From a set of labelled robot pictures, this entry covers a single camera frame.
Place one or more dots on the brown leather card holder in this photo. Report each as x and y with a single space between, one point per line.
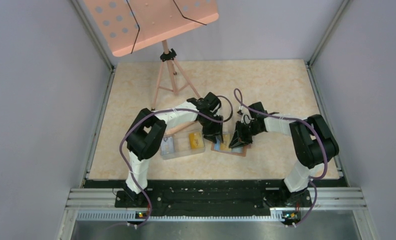
239 151

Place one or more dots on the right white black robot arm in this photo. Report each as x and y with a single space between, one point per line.
313 142

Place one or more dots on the clear plastic card box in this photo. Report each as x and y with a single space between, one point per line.
182 145

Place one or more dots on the grey white credit card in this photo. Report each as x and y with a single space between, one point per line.
167 145

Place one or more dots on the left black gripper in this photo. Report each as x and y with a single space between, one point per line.
217 131

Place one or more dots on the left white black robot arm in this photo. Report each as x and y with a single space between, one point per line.
144 137

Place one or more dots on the yellow credit card stack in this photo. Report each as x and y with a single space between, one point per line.
196 140

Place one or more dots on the pink cylindrical handle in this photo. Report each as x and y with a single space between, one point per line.
170 131

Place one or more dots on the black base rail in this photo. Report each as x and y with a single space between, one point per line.
213 198

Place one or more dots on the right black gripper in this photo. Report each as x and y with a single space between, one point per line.
239 138

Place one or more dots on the pink music stand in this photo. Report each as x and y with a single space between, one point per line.
132 25

